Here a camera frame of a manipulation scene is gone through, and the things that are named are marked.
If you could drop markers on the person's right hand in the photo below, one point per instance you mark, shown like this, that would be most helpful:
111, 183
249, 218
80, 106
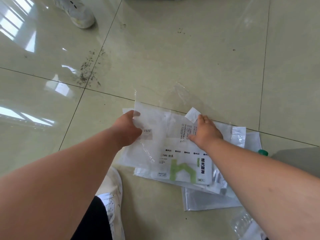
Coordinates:
207, 134

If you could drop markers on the person's left hand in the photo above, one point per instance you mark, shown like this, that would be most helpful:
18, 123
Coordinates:
125, 129

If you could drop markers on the white frosted plastic packaging bag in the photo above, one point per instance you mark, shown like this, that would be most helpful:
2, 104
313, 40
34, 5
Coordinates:
160, 122

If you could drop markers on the green label plastic bottle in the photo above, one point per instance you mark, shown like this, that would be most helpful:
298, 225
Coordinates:
263, 152

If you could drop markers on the pile of plastic packaging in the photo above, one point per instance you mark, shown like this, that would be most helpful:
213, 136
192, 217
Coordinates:
212, 199

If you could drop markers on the clear unlabelled plastic bottle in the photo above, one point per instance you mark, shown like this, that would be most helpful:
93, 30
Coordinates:
243, 222

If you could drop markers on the person's left forearm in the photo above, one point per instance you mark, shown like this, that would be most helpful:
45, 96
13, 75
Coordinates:
50, 187

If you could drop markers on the person's right forearm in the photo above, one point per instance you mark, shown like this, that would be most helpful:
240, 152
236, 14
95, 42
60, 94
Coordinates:
262, 187

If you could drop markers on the person's left shoe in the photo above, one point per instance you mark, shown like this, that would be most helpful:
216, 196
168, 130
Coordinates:
112, 187

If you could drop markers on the person's shoe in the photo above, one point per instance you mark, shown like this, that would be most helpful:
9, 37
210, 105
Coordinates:
80, 14
112, 187

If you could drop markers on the person's left trouser leg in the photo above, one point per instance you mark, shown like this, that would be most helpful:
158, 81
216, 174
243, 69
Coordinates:
92, 222

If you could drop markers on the scattered dark dirt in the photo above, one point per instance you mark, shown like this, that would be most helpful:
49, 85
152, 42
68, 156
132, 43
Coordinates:
86, 72

